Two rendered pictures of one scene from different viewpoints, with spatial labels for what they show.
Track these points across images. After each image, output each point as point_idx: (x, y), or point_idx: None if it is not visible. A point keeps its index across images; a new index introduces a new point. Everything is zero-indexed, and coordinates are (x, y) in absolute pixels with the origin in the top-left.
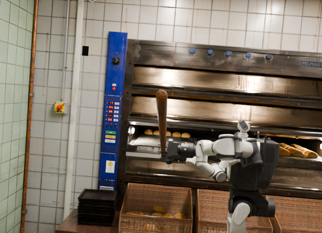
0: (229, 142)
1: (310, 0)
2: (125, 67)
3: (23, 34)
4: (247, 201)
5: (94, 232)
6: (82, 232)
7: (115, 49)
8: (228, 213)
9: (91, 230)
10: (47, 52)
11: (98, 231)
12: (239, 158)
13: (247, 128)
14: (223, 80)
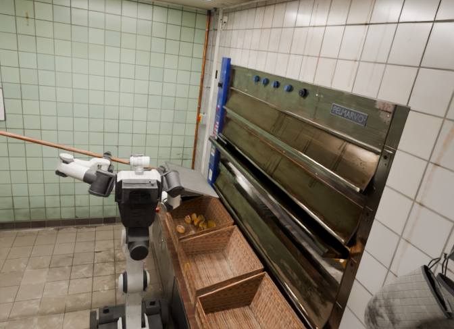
0: (58, 160)
1: None
2: (226, 91)
3: (188, 60)
4: (126, 230)
5: (160, 211)
6: (157, 207)
7: (222, 73)
8: None
9: (162, 209)
10: (207, 74)
11: (161, 212)
12: (61, 175)
13: (130, 163)
14: (267, 117)
